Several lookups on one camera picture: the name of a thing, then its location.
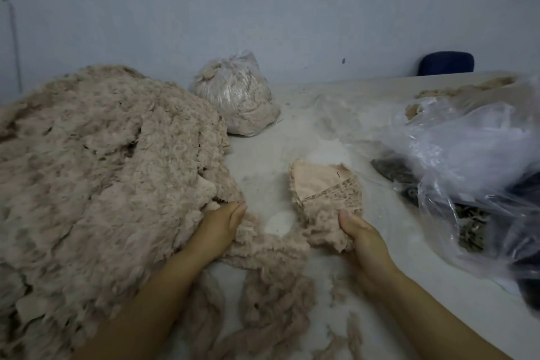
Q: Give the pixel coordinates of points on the large clear plastic bag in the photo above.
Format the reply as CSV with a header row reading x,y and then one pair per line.
x,y
468,149

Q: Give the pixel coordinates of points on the person's left forearm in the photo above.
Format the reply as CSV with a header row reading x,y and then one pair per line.
x,y
143,313

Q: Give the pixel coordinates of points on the person's left hand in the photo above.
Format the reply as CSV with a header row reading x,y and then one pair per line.
x,y
215,233

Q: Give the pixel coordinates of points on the stack of sorted beige pieces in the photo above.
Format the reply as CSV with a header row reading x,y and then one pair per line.
x,y
316,178

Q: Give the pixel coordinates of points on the person's right hand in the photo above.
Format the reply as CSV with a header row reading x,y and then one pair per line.
x,y
367,250

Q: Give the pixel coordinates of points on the beige scrap strips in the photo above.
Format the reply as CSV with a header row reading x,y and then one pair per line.
x,y
270,292

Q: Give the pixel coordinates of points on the beige fur pile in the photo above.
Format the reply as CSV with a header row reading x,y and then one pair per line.
x,y
464,90

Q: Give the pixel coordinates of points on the large pile beige fabric scraps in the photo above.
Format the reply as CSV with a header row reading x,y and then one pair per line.
x,y
93,187

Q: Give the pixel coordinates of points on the person's right forearm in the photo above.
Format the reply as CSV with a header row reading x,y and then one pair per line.
x,y
439,322

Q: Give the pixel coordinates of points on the beige fabric piece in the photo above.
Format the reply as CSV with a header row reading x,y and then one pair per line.
x,y
327,222

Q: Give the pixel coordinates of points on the blue chair back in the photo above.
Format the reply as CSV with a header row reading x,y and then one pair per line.
x,y
446,63

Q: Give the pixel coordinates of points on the clear bag of beige scraps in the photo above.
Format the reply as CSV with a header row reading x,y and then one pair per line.
x,y
238,94

